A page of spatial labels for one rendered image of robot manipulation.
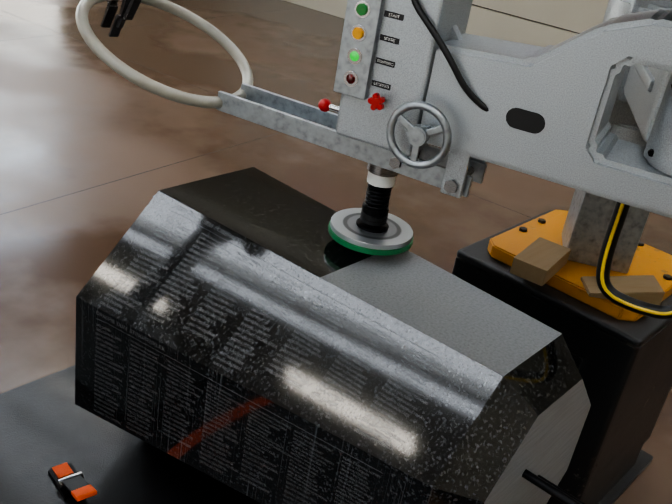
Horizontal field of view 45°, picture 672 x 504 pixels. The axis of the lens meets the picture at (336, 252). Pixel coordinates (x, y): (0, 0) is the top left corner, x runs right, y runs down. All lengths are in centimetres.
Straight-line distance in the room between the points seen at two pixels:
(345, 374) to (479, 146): 58
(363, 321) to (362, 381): 14
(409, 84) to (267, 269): 56
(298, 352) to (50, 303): 170
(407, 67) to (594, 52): 39
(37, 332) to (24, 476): 77
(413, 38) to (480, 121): 23
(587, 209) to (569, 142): 71
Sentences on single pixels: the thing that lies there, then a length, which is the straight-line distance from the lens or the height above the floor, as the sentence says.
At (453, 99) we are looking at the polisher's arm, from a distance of 182.
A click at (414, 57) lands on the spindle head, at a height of 139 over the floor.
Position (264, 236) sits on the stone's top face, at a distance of 207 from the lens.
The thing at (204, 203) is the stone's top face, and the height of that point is 87.
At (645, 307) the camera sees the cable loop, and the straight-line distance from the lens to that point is 196.
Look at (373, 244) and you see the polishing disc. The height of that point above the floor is 93.
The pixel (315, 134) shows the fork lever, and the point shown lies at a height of 114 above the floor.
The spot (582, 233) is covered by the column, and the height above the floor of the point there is 88.
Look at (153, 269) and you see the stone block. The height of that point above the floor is 74.
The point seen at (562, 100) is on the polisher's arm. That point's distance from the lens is 176.
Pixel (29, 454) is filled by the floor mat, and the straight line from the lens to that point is 269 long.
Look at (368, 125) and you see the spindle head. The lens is 189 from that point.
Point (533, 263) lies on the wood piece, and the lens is 233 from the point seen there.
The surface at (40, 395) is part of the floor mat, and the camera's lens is 290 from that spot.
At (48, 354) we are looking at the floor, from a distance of 311.
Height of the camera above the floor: 180
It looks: 27 degrees down
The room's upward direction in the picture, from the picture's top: 10 degrees clockwise
